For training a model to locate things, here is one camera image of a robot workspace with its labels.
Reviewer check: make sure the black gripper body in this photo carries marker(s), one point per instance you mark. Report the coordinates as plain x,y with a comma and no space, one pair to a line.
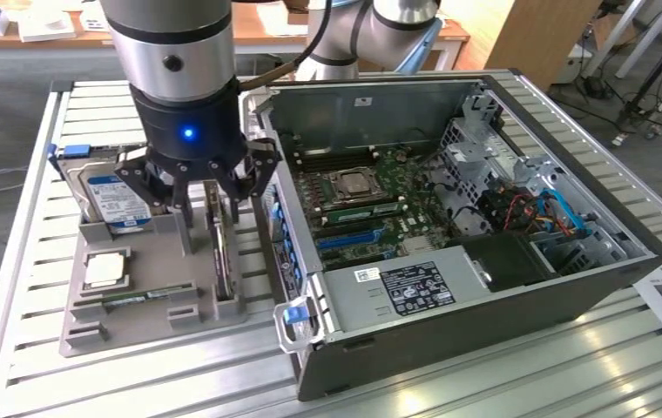
191,126

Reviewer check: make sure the graphics card with metal bracket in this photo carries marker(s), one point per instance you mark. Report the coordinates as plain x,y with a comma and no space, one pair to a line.
221,252

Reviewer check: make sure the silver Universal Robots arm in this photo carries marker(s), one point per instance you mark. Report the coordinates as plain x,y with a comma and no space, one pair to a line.
169,43

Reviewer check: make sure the hard disk in blue caddy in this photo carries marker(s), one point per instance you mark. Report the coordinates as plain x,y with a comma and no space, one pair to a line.
114,200

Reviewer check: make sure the green RAM stick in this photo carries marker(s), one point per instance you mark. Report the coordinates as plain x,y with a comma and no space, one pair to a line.
134,296
366,212

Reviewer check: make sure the silver CPU chip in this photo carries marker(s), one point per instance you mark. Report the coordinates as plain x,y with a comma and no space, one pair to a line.
104,270

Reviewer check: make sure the blue expansion slot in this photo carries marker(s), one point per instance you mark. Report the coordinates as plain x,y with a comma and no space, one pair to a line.
349,240

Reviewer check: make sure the small white printed box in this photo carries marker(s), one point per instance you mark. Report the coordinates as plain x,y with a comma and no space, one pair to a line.
98,24

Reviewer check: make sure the green motherboard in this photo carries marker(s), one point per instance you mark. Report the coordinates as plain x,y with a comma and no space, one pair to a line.
418,217

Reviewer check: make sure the plain white box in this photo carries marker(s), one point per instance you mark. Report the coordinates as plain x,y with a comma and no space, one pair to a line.
47,26

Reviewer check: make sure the grey plastic parts rack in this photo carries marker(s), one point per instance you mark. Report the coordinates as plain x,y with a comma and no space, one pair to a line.
151,322

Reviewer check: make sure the blue case latch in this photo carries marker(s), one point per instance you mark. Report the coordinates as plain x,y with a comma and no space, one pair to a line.
294,315

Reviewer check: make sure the small silver heatsink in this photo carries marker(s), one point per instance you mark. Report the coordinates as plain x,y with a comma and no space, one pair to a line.
421,246

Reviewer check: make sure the grey power supply unit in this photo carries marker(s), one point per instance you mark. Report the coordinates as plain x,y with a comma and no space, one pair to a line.
366,300

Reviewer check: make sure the silver metal drive cage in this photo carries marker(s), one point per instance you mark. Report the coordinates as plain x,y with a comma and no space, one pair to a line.
470,148

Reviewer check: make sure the open black PC case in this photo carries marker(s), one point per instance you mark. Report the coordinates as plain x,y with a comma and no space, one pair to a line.
482,322

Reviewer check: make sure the wooden cabinet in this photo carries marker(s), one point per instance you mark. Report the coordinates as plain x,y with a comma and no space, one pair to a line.
535,39

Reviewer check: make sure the white device under table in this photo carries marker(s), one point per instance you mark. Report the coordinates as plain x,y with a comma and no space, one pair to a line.
572,65

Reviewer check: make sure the black tripod stand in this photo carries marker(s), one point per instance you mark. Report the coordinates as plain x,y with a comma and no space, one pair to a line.
648,87

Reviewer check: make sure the CPU socket with metal frame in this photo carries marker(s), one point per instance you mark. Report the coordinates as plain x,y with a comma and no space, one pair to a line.
354,185

